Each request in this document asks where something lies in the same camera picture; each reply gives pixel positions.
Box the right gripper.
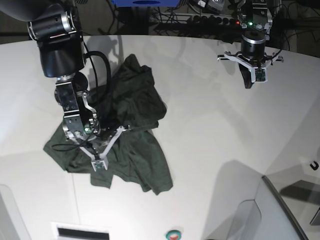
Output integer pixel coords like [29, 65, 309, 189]
[54, 72, 100, 145]

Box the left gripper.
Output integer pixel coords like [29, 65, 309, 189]
[238, 31, 266, 89]

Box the dark green t-shirt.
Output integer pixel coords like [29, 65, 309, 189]
[43, 54, 173, 195]

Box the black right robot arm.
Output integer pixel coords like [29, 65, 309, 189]
[0, 0, 98, 148]

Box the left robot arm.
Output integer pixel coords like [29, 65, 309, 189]
[237, 0, 273, 89]

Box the black power strip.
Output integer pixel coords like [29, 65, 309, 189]
[190, 14, 241, 27]

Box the small black hook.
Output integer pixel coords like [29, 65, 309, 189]
[309, 161, 320, 171]

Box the blue box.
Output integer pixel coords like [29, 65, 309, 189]
[111, 0, 180, 7]

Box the red green emergency button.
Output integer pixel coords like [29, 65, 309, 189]
[165, 230, 182, 240]

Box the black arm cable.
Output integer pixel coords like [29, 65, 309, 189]
[83, 50, 112, 106]

